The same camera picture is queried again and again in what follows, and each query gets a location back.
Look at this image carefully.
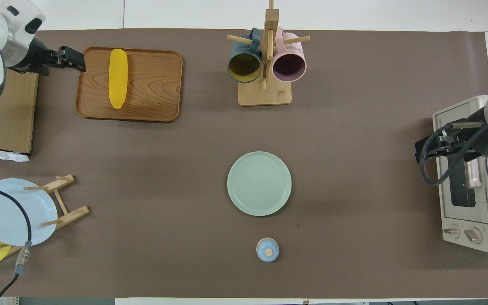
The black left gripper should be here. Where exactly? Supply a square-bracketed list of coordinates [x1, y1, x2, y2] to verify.
[15, 40, 87, 77]

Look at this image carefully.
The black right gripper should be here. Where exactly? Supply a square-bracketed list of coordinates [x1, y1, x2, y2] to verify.
[415, 122, 488, 164]

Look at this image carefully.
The yellow corn cob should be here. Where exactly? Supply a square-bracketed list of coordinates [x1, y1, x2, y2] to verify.
[108, 49, 128, 109]

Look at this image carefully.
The pale green plate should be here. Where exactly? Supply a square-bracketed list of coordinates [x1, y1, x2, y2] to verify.
[227, 151, 292, 217]

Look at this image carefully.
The wooden stepped shelf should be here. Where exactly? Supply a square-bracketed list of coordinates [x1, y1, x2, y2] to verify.
[0, 68, 39, 154]

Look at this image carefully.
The brown wooden tray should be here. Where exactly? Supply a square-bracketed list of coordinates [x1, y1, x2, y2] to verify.
[75, 47, 183, 123]

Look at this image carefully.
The brown table mat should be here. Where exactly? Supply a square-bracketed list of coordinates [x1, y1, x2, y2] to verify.
[0, 29, 488, 298]

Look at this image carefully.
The wooden plate rack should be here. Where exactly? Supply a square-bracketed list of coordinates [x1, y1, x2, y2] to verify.
[0, 174, 90, 255]

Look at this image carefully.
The light blue plate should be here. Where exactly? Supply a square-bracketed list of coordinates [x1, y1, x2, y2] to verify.
[0, 178, 58, 247]

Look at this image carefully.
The dark teal mug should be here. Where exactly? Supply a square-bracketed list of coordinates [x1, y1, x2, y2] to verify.
[227, 28, 263, 84]

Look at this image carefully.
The pink mug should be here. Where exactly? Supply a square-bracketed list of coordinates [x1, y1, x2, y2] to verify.
[272, 27, 307, 83]

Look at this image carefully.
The wooden mug rack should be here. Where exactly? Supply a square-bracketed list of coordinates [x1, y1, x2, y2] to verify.
[227, 0, 311, 106]

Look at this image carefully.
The small blue knobbed lid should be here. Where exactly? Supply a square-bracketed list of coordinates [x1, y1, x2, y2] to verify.
[256, 238, 280, 262]

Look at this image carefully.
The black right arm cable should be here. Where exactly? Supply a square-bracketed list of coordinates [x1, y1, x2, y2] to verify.
[421, 110, 488, 212]

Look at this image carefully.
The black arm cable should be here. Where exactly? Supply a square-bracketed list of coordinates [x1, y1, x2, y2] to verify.
[0, 182, 33, 305]
[421, 110, 488, 212]

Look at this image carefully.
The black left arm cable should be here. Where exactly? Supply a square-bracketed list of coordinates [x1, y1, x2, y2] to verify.
[0, 182, 33, 305]

